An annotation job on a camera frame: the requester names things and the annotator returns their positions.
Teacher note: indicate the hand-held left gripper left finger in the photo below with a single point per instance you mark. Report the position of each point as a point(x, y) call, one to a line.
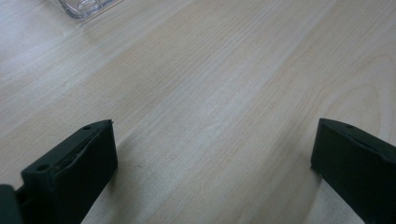
point(68, 174)

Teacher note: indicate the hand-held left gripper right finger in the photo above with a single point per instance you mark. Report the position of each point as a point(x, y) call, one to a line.
point(358, 168)

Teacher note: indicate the clear acrylic divider rack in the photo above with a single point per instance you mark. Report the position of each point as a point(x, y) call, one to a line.
point(84, 6)

